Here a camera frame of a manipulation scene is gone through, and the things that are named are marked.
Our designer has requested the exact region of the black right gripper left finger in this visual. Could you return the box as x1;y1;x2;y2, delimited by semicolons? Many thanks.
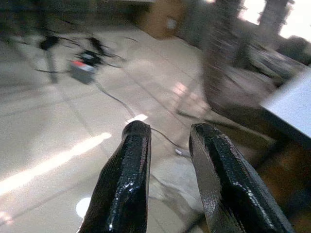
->
78;120;152;233

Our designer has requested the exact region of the dark grey equipment box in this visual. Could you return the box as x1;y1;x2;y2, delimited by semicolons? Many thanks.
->
69;50;99;85

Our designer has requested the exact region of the black tripod stand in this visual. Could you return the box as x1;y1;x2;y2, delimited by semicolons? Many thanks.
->
31;14;61;84

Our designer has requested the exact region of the dark table with white top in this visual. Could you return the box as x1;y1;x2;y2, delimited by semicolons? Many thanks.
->
252;70;311;233

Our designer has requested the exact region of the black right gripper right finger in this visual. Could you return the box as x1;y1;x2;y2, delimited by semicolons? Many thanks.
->
189;123;295;233

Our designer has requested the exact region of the brown cardboard box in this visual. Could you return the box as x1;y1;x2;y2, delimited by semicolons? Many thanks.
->
142;0;188;39

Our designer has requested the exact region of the black floor cable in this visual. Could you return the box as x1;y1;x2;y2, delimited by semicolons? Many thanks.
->
93;81;190;156

